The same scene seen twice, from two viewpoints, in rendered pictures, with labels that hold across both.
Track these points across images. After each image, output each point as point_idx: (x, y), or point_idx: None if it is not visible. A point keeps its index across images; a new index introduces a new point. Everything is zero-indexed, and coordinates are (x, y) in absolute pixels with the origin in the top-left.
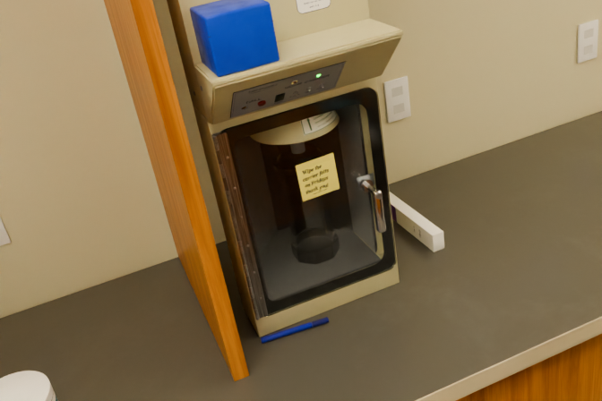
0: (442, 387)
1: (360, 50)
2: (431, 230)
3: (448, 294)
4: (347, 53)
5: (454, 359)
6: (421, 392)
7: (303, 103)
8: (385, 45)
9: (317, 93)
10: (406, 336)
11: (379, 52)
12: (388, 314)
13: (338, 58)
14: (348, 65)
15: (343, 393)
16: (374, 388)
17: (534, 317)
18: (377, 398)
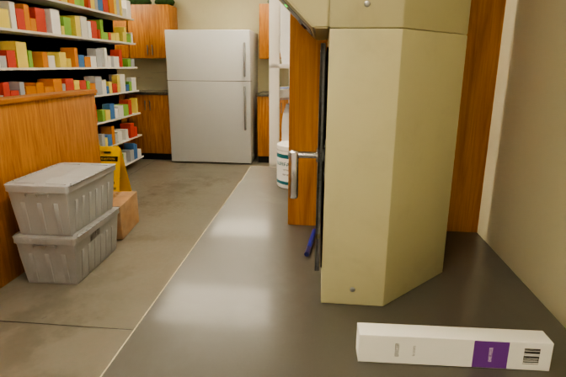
0: (177, 271)
1: None
2: (371, 326)
3: (267, 321)
4: None
5: (189, 286)
6: (186, 263)
7: (328, 45)
8: None
9: (312, 32)
10: (244, 278)
11: None
12: (280, 280)
13: None
14: None
15: (228, 242)
16: (216, 252)
17: (161, 352)
18: (206, 250)
